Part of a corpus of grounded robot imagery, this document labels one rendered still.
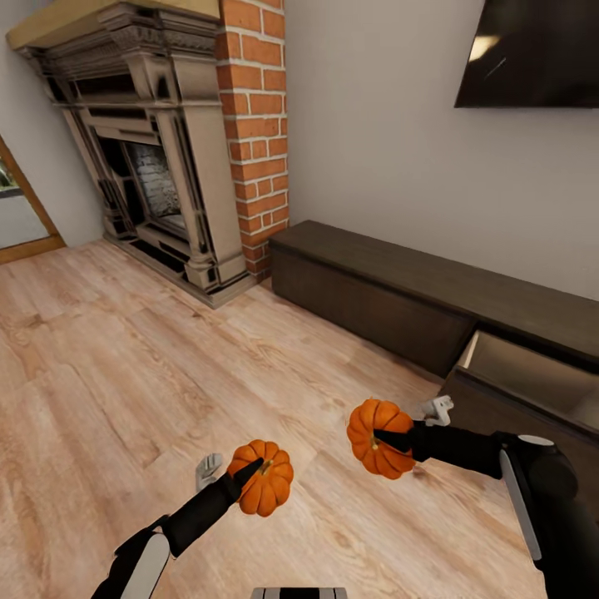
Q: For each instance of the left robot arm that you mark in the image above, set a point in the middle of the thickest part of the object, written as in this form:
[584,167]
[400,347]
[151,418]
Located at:
[143,557]

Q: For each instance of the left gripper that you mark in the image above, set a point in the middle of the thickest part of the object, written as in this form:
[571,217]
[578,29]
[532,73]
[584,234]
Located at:
[212,502]

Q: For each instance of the pumpkin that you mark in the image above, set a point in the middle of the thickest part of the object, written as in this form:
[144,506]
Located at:
[269,487]
[377,456]

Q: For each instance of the countertop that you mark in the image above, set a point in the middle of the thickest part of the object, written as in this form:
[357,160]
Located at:
[65,20]

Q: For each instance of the wall mounted tv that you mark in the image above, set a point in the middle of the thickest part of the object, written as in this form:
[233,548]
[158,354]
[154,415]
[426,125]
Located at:
[534,54]

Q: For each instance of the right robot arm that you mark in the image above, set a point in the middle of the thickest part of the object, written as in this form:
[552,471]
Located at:
[561,534]

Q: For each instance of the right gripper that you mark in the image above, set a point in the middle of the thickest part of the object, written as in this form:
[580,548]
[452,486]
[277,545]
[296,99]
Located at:
[443,443]

